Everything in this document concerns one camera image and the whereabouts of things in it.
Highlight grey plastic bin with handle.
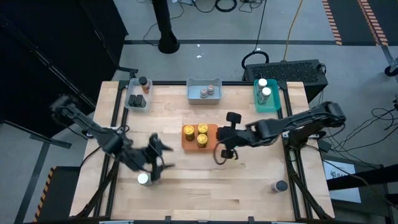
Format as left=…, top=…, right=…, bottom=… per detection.
left=185, top=77, right=223, bottom=105

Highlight teal plastic bin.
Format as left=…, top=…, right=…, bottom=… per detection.
left=253, top=78, right=282, bottom=113

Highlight white printed sign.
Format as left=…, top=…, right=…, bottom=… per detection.
left=323, top=159, right=362, bottom=203

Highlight clear plastic bin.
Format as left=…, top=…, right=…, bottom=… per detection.
left=123, top=77, right=154, bottom=113

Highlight black hanging cable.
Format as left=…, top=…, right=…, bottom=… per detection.
left=241, top=0, right=271, bottom=72

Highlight black table frame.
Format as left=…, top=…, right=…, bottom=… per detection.
left=70, top=79, right=335, bottom=224

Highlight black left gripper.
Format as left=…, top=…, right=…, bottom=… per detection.
left=119, top=133, right=175, bottom=184

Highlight black power adapter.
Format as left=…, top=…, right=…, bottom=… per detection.
left=317, top=139, right=333, bottom=154

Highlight orange translucent plastic bin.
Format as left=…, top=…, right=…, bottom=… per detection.
left=181, top=123, right=219, bottom=152

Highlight black stand beam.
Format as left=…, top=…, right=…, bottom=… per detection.
left=326, top=166, right=398, bottom=191

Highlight white lid sesame seasoning jar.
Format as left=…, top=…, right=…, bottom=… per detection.
left=137, top=172, right=152, bottom=187
left=256, top=77, right=269, bottom=93
left=257, top=86, right=272, bottom=105

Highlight black curtain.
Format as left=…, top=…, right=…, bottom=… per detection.
left=0, top=0, right=129, bottom=139

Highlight stand leg with caster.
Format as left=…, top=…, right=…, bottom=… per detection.
left=381, top=43, right=398, bottom=78

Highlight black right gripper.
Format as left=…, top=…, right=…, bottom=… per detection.
left=216, top=111, right=249, bottom=160

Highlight purple label spice bottle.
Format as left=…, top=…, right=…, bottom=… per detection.
left=269, top=179, right=289, bottom=194

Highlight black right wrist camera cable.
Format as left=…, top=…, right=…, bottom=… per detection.
left=212, top=139, right=233, bottom=166

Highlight black mat orange hazard stripes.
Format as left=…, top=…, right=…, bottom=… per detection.
left=322, top=0, right=398, bottom=47

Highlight black pole stand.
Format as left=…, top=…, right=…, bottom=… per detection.
left=151, top=0, right=181, bottom=55

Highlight orange spice bottle black lid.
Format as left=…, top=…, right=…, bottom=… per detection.
left=138, top=76, right=152, bottom=95

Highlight yellow hanging cable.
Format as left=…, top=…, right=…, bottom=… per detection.
left=282, top=0, right=305, bottom=62

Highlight black equipment case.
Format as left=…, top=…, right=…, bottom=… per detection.
left=241, top=58, right=330, bottom=103

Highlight black ramp hazard striped edge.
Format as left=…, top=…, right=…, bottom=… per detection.
left=32, top=166, right=82, bottom=223

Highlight black curtain base bar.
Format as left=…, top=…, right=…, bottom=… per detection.
left=0, top=119, right=73, bottom=149

